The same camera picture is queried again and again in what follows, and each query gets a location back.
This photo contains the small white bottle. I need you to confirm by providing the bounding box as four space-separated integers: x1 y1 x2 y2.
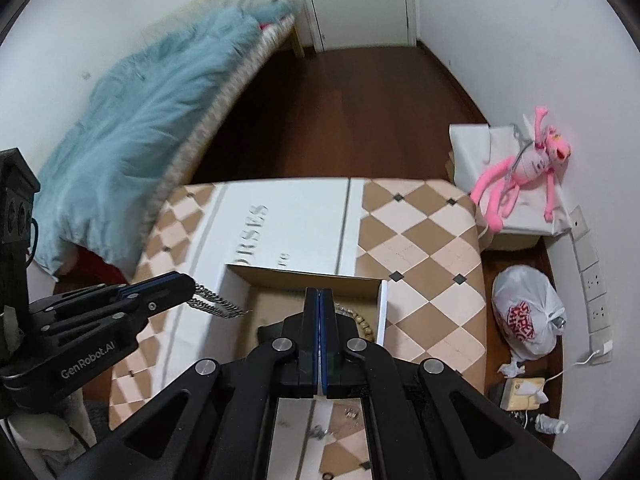
535 414 570 436

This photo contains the chunky silver chain bracelet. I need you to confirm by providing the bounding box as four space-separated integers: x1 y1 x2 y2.
186 282 252 320

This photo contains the white charger plug with cable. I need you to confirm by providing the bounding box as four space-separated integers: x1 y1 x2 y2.
546 339 614 382

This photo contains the cardboard box under cloth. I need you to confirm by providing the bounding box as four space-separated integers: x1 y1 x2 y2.
478 231 540 252

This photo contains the white cardboard box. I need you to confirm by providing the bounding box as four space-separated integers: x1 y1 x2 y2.
209 261 391 361

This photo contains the wooden bead bracelet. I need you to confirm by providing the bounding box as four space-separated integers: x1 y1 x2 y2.
333 301 379 346

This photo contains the teal blue duvet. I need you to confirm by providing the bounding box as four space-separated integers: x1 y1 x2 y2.
34 2 295 278

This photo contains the white wall power strip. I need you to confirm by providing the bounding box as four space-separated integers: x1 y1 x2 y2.
570 206 613 365

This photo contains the white door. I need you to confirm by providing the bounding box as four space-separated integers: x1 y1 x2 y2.
305 0 416 51

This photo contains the white plastic bag red print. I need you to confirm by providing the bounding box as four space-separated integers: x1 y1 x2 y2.
491 264 566 362

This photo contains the small yellow box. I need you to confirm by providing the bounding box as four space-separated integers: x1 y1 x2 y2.
500 377 549 412

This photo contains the checkered tablecloth with lettering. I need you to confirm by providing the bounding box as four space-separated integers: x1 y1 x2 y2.
106 176 490 480

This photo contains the pink panther plush toy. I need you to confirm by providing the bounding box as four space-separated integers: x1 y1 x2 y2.
470 105 572 233

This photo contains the crumpled white tissue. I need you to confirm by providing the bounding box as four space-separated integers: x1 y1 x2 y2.
498 359 525 379

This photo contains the bed mattress patterned sheet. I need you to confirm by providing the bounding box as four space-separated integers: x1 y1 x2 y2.
139 14 299 240

